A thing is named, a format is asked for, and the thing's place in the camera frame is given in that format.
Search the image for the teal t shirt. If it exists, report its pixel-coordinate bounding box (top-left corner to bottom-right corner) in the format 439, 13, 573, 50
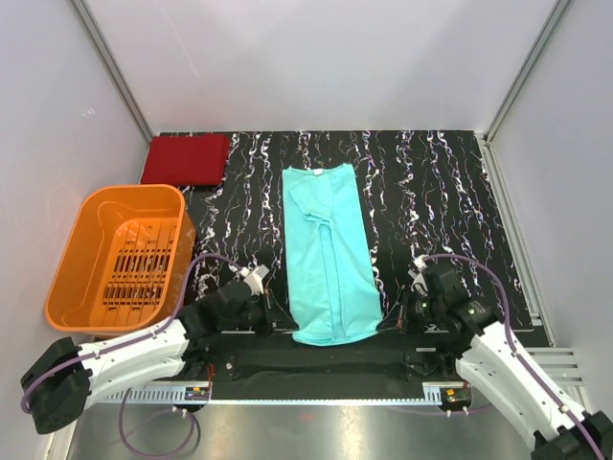
282, 164, 382, 347

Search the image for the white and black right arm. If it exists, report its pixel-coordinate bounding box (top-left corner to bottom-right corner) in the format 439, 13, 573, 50
377, 254, 612, 459

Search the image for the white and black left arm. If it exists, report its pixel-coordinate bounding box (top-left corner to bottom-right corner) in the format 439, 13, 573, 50
20, 281, 298, 434

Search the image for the orange plastic laundry basket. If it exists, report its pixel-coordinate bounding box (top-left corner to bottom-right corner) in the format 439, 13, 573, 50
45, 184, 196, 336

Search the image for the folded red t shirt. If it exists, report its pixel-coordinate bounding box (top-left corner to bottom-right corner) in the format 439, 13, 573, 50
140, 133, 231, 187

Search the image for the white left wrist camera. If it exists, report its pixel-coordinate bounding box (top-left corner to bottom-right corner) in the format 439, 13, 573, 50
231, 264, 269, 295

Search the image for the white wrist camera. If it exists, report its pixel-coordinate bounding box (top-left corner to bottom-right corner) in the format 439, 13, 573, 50
231, 264, 269, 295
409, 255, 428, 297

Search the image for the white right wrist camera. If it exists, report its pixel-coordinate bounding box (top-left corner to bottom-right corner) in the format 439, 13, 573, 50
409, 255, 428, 297

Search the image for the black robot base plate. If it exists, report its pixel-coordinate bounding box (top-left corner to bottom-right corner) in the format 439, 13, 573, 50
177, 331, 464, 387

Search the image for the grey slotted cable duct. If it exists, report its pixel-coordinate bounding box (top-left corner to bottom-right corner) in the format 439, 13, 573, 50
103, 382, 442, 405

